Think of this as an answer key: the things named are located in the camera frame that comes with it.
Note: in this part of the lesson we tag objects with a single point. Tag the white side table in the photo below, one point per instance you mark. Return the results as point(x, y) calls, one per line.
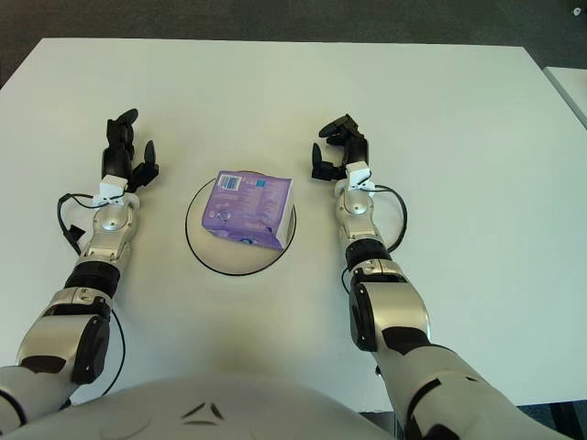
point(568, 89)

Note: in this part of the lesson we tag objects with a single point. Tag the black table leg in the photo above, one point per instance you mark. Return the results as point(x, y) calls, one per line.
point(561, 421)

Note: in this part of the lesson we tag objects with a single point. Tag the purple tissue paper pack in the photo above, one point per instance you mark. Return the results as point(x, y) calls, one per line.
point(247, 208)

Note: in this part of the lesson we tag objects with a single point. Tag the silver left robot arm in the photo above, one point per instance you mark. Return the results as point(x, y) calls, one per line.
point(96, 256)

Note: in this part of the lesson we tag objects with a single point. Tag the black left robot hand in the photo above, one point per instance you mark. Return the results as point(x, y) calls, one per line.
point(119, 156)

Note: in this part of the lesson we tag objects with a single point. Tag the white plate with black rim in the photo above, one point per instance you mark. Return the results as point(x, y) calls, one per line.
point(238, 261)

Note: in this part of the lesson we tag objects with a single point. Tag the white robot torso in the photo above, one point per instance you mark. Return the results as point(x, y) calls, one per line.
point(257, 403)

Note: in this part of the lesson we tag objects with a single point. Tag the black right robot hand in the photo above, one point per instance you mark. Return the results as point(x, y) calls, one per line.
point(355, 149)

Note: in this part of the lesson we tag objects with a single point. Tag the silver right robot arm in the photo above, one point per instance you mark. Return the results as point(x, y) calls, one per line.
point(390, 311)

